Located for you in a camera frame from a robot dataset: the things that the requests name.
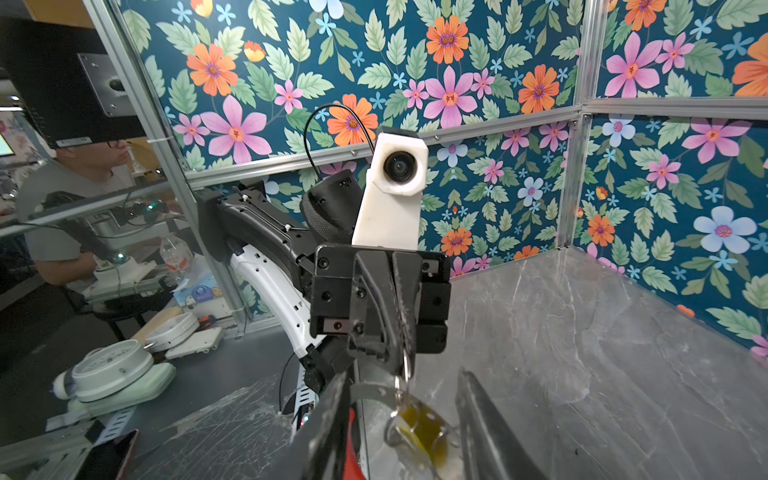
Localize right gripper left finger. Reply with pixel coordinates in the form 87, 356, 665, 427
266, 372, 351, 480

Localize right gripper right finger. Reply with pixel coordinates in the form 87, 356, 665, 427
455, 370, 546, 479

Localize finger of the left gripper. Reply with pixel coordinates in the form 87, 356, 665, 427
392, 251, 422, 360
347, 249, 407, 377

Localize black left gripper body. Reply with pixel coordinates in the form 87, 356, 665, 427
310, 244, 451, 354

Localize metal keyring with red handle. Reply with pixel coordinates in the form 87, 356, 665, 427
351, 361, 464, 479

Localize yellow key tag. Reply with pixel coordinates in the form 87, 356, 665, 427
387, 401, 449, 471

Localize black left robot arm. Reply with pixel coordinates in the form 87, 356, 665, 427
196, 171, 451, 392

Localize person with glasses outside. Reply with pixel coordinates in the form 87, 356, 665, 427
14, 137, 151, 289

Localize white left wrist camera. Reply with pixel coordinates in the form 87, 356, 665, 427
351, 127, 429, 251

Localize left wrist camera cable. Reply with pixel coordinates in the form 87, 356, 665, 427
302, 103, 378, 178

